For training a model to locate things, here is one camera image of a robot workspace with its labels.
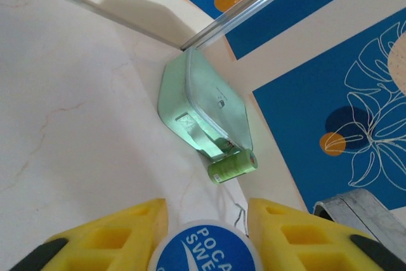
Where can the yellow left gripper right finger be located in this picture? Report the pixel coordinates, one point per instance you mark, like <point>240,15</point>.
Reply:
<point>311,245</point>

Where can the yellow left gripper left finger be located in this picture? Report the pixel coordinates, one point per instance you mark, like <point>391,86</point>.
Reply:
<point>104,242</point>

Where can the Pocari Sweat clear bottle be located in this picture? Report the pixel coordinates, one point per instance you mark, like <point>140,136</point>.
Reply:
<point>206,248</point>

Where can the mint green zip pouch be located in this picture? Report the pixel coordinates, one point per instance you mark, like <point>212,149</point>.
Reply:
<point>206,99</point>

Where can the aluminium frame post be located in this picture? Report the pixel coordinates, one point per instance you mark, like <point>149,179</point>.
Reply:
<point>253,2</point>

